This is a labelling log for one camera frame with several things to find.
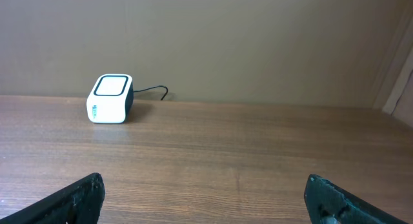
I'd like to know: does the black scanner cable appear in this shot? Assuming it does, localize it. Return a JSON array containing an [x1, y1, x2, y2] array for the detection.
[[132, 85, 169, 101]]

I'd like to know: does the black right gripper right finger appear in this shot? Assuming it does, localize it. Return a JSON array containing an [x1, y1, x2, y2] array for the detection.
[[304, 174, 407, 224]]

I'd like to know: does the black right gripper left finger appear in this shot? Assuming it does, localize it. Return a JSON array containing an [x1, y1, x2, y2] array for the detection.
[[1, 172, 105, 224]]

